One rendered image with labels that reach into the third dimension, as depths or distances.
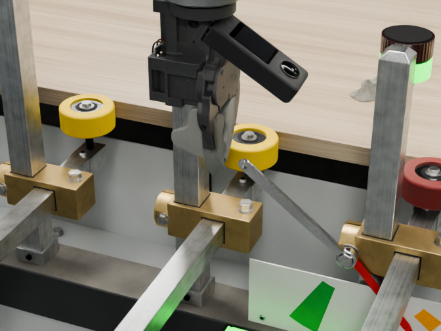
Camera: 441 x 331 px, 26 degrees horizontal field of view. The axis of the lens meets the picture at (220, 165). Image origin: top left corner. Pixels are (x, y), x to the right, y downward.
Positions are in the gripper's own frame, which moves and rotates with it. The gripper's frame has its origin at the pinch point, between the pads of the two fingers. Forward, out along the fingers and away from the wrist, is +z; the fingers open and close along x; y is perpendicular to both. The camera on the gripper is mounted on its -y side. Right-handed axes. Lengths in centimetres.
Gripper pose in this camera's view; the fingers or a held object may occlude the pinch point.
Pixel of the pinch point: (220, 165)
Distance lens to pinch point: 110.4
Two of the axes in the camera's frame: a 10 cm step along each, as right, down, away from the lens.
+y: -9.2, -1.9, 3.3
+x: -3.8, 4.6, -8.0
